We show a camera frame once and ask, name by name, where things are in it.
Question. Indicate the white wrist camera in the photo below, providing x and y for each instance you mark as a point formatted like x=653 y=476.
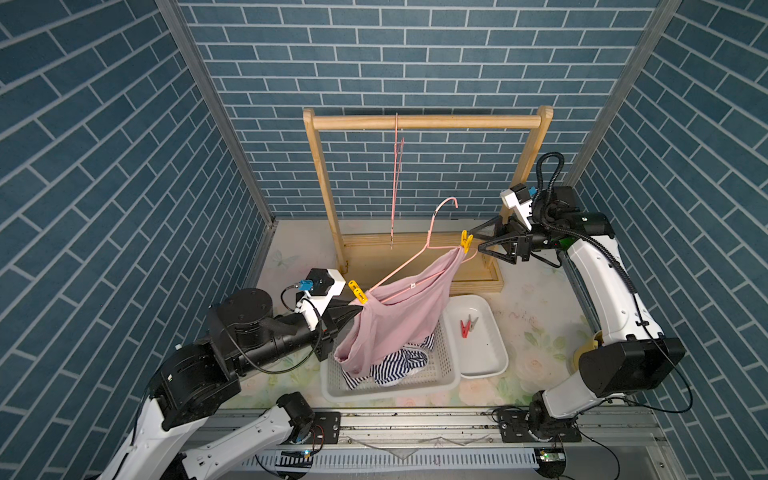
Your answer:
x=317 y=291
x=518 y=200

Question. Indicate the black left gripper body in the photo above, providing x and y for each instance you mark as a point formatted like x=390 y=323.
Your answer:
x=316 y=338

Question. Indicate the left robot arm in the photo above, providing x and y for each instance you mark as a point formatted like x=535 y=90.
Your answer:
x=245 y=336

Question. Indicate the blue white striped tank top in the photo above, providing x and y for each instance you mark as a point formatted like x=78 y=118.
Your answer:
x=395 y=367

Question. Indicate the pink tank top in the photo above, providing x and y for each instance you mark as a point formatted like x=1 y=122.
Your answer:
x=403 y=312

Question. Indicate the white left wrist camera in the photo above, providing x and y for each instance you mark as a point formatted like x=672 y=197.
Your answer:
x=317 y=291

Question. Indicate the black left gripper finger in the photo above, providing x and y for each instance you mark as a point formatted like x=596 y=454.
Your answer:
x=344 y=313
x=341 y=336

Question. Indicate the aluminium corner post left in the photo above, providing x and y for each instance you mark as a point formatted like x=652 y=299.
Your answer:
x=175 y=21

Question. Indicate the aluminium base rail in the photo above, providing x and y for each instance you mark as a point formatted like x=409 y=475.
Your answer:
x=613 y=442

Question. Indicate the yellow clothespin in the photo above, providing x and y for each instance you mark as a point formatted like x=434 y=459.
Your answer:
x=358 y=292
x=466 y=241

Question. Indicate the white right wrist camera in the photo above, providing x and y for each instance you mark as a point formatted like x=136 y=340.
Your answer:
x=518 y=200

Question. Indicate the aluminium corner post right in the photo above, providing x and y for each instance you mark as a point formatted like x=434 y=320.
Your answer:
x=650 y=37

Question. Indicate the aluminium corner post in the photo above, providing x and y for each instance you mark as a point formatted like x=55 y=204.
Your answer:
x=650 y=37
x=175 y=21

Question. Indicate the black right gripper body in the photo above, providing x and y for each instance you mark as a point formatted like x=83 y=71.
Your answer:
x=533 y=241

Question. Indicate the wooden clothes rack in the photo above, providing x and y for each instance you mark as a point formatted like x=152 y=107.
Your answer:
x=469 y=157

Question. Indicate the white plastic basket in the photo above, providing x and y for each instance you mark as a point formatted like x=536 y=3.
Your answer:
x=439 y=374

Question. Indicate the red clothespin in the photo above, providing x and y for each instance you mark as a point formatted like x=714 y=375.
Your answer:
x=465 y=326

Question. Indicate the white plastic tray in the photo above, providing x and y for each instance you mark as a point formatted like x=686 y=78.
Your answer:
x=483 y=353

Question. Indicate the yellow clothespin upper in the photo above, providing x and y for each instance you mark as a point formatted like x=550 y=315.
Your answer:
x=466 y=241

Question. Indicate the grey clothespin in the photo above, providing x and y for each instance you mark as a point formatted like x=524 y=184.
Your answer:
x=473 y=323

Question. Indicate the yellow clothespin lower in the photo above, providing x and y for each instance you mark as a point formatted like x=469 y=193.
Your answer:
x=358 y=292

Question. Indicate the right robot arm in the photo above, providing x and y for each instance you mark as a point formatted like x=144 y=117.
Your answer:
x=630 y=353

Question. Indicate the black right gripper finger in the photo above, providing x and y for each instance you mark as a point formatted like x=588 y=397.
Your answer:
x=494 y=227
x=503 y=248

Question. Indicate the pink wire hanger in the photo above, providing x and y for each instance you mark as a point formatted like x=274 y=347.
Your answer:
x=397 y=169

